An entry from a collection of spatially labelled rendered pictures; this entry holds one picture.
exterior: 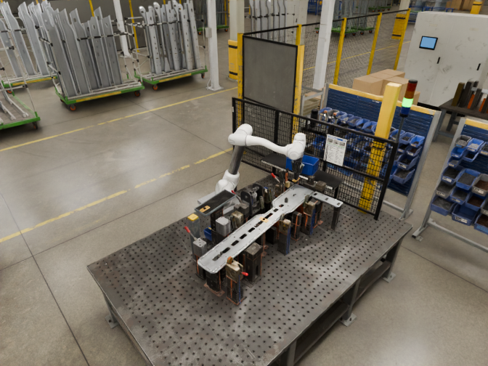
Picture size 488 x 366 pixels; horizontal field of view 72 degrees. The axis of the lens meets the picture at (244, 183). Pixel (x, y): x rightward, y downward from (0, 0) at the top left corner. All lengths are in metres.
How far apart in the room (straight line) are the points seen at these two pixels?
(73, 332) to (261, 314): 1.86
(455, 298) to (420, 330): 0.62
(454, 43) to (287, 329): 7.46
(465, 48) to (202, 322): 7.72
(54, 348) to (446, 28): 8.67
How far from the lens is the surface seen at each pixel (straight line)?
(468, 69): 8.83
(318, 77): 7.04
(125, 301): 2.81
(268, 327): 2.54
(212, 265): 2.49
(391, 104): 3.12
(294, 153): 2.69
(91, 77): 9.31
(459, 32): 8.82
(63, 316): 3.86
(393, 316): 3.73
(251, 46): 5.28
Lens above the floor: 2.80
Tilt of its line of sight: 33 degrees down
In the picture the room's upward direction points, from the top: straight up
